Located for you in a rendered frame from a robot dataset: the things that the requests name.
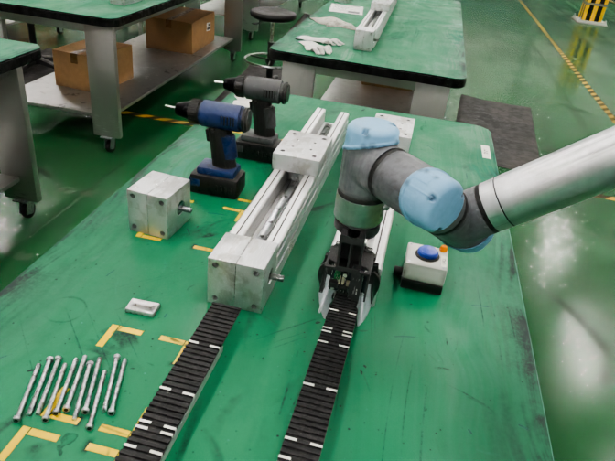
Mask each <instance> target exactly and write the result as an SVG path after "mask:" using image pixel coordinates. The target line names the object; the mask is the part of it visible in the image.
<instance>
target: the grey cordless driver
mask: <svg viewBox="0 0 615 461"><path fill-rule="evenodd" d="M214 83H218V84H223V88H224V89H225V90H227V91H230V92H232V93H234V94H235V96H236V97H241V98H244V97H245V98H246V99H249V100H251V101H249V106H250V109H251V110H252V113H253V119H254V128H253V129H251V128H250V130H249V131H247V132H246V133H241V134H240V136H239V137H238V138H237V139H236V146H237V154H238V157H239V158H244V159H249V160H254V161H260V162H266V163H270V164H272V159H273V152H274V151H275V150H276V148H277V147H278V146H279V144H280V143H281V142H282V139H278V133H276V132H275V128H276V117H275V106H274V105H273V104H272V103H276V104H280V103H282V104H286V102H288V99H289V94H290V84H288V82H285V83H284V82H283V81H282V80H273V79H267V78H261V77H255V76H248V77H247V76H246V75H240V74H239V75H238V76H237V77H232V78H225V79H224V81H216V80H215V81H214Z"/></svg>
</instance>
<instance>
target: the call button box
mask: <svg viewBox="0 0 615 461"><path fill-rule="evenodd" d="M420 246H423V245H421V244H416V243H412V242H409V243H408V244H407V249H406V253H405V260H404V265H403V267H401V266H397V265H396V266H395V267H394V274H396V275H401V283H400V287H403V288H407V289H412V290H416V291H420V292H425V293H429V294H433V295H441V293H442V289H443V284H444V282H445V279H446V275H447V272H448V252H445V253H443V252H441V251H440V250H439V248H436V249H437V250H438V257H437V258H436V259H433V260H430V259H426V258H423V257H421V256H420V255H419V254H418V253H417V251H418V248H419V247H420Z"/></svg>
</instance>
